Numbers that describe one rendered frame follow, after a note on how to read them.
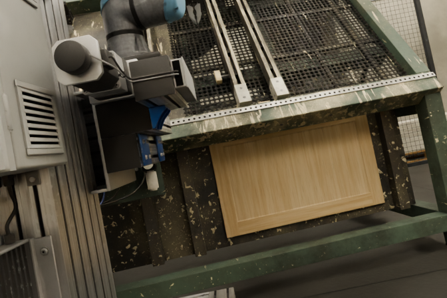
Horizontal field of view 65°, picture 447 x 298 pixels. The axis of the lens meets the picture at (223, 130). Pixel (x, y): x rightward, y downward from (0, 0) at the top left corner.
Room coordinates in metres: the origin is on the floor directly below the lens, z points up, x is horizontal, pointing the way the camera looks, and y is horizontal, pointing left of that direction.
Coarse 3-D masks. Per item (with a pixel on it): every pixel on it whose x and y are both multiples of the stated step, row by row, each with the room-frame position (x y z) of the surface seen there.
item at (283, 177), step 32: (320, 128) 1.96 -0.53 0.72; (352, 128) 1.98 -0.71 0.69; (224, 160) 1.90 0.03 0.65; (256, 160) 1.92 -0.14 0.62; (288, 160) 1.94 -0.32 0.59; (320, 160) 1.96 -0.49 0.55; (352, 160) 1.98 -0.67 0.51; (224, 192) 1.90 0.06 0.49; (256, 192) 1.92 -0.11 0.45; (288, 192) 1.94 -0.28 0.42; (320, 192) 1.96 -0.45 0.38; (352, 192) 1.97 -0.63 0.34; (224, 224) 1.90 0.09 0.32; (256, 224) 1.91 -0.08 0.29
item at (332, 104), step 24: (336, 96) 1.75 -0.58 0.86; (360, 96) 1.75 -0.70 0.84; (384, 96) 1.74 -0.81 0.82; (408, 96) 1.78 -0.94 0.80; (216, 120) 1.69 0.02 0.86; (240, 120) 1.68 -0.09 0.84; (264, 120) 1.68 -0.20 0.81; (288, 120) 1.71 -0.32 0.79; (312, 120) 1.76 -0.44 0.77; (168, 144) 1.66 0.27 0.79; (192, 144) 1.70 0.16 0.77
